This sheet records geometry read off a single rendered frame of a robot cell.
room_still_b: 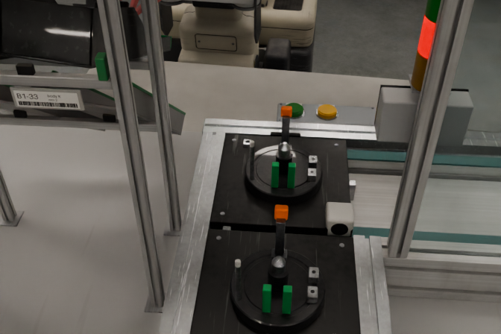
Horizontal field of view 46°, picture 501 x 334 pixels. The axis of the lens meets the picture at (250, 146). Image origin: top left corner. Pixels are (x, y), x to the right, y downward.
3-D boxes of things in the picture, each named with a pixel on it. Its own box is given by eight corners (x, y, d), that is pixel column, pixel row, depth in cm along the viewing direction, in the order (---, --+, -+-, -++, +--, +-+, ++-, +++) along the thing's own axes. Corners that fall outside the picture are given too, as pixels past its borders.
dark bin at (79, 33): (100, 41, 103) (101, -3, 101) (171, 50, 100) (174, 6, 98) (-2, 55, 76) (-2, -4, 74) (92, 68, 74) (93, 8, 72)
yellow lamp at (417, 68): (408, 73, 81) (414, 42, 78) (445, 74, 81) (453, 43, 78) (413, 94, 77) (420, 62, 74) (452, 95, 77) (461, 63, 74)
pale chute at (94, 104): (118, 124, 117) (123, 103, 117) (181, 135, 114) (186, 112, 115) (45, 98, 90) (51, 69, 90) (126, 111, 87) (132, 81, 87)
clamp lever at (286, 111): (279, 144, 111) (281, 105, 108) (290, 145, 111) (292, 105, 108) (279, 150, 107) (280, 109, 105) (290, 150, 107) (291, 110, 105)
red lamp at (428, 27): (414, 41, 78) (421, 7, 75) (453, 42, 78) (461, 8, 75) (420, 61, 74) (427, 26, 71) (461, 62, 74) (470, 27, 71)
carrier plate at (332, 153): (225, 141, 119) (224, 133, 118) (345, 147, 118) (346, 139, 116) (209, 229, 101) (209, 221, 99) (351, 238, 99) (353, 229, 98)
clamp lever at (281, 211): (273, 249, 91) (274, 203, 89) (285, 250, 91) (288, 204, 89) (272, 260, 88) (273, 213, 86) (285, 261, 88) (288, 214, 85)
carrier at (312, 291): (209, 236, 99) (205, 182, 91) (352, 244, 98) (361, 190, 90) (186, 369, 81) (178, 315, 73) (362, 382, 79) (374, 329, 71)
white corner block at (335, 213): (323, 217, 103) (326, 200, 100) (350, 218, 103) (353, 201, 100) (324, 237, 99) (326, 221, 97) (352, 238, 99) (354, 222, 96)
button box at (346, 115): (276, 124, 132) (277, 101, 128) (372, 128, 130) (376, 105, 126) (275, 144, 126) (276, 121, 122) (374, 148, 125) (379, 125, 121)
